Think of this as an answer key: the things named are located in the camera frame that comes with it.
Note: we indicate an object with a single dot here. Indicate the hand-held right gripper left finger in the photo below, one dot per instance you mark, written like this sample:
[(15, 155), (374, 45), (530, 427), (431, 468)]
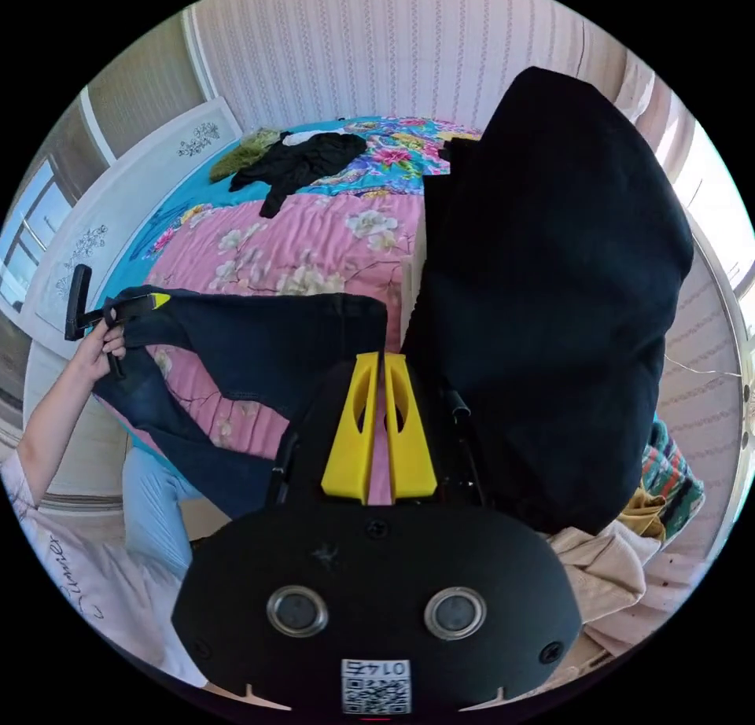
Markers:
[(349, 442)]

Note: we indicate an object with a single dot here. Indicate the dark blue jeans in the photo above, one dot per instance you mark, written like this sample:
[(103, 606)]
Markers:
[(265, 347)]

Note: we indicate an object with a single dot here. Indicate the window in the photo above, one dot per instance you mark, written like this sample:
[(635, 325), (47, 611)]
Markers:
[(29, 235)]

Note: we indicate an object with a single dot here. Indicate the black and green clothes pile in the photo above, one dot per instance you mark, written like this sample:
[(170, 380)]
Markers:
[(307, 159)]

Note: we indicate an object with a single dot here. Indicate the stack of black clothes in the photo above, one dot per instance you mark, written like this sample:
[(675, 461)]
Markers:
[(548, 300)]

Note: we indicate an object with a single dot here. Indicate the person's left forearm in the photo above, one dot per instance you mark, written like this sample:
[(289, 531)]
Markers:
[(53, 430)]

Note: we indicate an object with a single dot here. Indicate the person's body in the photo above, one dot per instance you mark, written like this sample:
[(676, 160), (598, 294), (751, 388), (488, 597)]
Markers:
[(100, 595)]

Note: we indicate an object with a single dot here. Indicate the bed with floral quilt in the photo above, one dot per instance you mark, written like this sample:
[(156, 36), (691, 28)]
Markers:
[(307, 247)]

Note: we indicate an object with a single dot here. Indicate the person's left hand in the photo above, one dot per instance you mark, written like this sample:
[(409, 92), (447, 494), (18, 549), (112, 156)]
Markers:
[(97, 353)]

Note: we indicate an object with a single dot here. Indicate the pile of light clothes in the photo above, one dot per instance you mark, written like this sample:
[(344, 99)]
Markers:
[(607, 566)]

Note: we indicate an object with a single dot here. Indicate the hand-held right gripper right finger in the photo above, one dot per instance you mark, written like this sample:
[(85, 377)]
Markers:
[(413, 448)]

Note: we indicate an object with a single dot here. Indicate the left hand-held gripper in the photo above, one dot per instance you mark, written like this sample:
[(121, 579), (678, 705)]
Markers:
[(131, 307)]

